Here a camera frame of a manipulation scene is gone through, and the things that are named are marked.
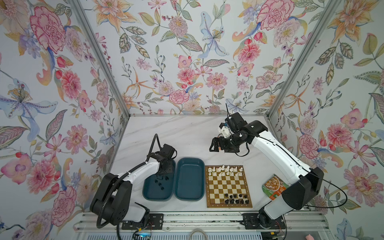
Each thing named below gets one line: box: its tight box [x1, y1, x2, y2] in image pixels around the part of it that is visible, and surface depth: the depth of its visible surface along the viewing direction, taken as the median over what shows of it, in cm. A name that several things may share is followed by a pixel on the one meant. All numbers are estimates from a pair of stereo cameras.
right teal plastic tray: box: [174, 157, 206, 201], surface depth 88 cm
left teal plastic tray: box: [142, 159, 177, 202], surface depth 86 cm
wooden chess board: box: [205, 165, 253, 208], surface depth 86 cm
